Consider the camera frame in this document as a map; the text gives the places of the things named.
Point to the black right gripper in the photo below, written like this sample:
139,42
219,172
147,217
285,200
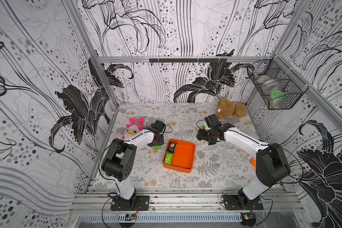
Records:
204,135

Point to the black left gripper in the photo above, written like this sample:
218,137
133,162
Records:
161,142

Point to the green cookie packet hidden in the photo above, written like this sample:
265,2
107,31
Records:
157,147

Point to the black cookie packet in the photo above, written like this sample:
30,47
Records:
171,148

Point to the orange storage box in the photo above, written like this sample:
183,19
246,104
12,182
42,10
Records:
183,157

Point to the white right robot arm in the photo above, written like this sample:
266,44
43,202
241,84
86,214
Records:
271,162

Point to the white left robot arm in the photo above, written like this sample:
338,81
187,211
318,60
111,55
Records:
119,158

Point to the pink white plush toy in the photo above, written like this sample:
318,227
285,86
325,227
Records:
134,127

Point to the brown teddy bear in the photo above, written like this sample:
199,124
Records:
226,108

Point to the green cookie packet bottom-left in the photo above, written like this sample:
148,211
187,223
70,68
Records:
168,158

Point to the floral table mat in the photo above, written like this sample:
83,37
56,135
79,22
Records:
223,165

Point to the striped orange toy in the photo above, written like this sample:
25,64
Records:
252,160

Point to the green lid cup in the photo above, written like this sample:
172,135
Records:
276,98

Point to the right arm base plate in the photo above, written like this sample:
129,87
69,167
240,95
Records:
238,202

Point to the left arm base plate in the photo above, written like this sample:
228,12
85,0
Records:
136,203

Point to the black wire basket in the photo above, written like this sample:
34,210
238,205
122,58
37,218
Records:
268,75

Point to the white cable duct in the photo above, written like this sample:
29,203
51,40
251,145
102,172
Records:
162,217

